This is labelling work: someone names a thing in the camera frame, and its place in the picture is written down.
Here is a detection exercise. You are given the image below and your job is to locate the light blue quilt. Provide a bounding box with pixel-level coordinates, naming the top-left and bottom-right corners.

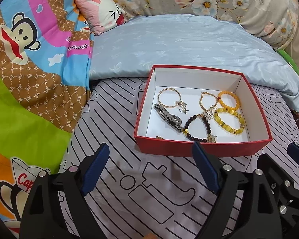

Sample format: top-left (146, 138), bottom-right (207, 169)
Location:
top-left (89, 15), bottom-right (299, 113)

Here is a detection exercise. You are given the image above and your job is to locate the yellow oval bead bracelet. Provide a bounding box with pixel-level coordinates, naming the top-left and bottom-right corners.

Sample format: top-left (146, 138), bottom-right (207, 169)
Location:
top-left (213, 107), bottom-right (246, 135)

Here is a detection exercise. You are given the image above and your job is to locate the gold bead chain bracelet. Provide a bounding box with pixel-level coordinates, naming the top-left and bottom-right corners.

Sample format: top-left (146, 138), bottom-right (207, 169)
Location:
top-left (199, 91), bottom-right (218, 116)

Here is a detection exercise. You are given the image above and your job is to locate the dark bead bracelet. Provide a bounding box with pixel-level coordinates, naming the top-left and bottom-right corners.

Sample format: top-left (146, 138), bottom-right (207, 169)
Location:
top-left (181, 113), bottom-right (212, 143)

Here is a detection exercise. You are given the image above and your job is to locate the colourful monkey cartoon blanket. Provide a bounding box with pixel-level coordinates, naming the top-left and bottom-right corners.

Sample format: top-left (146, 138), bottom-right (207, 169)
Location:
top-left (0, 0), bottom-right (93, 238)

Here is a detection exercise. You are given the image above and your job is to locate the silver pendant necklace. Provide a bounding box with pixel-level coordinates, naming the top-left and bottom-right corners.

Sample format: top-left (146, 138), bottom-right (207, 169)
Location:
top-left (175, 100), bottom-right (190, 115)

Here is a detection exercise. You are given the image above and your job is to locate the red cardboard box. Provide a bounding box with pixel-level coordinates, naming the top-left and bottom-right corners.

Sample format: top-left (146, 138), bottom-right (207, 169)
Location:
top-left (134, 65), bottom-right (272, 157)

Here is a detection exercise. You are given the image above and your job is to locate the silver wristwatch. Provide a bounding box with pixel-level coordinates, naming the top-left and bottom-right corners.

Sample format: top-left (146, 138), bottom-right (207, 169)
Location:
top-left (153, 104), bottom-right (184, 133)

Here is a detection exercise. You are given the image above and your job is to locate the thin gold bangle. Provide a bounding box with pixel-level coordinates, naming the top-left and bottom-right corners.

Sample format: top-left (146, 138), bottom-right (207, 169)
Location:
top-left (157, 87), bottom-right (181, 109)

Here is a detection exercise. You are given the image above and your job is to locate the yellow round bead bracelet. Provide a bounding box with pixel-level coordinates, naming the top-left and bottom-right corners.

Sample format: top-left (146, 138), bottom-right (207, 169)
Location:
top-left (217, 90), bottom-right (241, 112)

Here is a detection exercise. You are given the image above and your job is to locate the green plastic object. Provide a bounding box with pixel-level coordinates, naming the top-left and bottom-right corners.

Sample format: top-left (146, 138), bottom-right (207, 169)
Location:
top-left (277, 50), bottom-right (299, 75)

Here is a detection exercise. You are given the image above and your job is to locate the pink rabbit pillow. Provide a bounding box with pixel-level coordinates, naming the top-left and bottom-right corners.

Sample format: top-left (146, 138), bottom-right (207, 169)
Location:
top-left (74, 0), bottom-right (126, 36)

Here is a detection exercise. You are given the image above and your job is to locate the grey floral duvet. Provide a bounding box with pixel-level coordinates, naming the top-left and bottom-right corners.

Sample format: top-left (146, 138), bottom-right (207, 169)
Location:
top-left (114, 0), bottom-right (299, 50)

